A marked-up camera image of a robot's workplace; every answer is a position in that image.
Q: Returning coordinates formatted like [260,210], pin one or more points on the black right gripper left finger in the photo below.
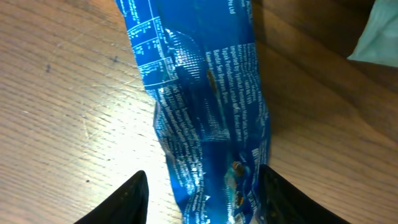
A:
[126,205]

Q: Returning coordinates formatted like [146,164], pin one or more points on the blue Oreo cookie pack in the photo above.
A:
[198,61]

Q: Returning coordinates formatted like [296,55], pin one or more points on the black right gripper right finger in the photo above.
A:
[283,203]

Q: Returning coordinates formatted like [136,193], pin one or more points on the teal wet wipes pack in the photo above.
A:
[378,42]

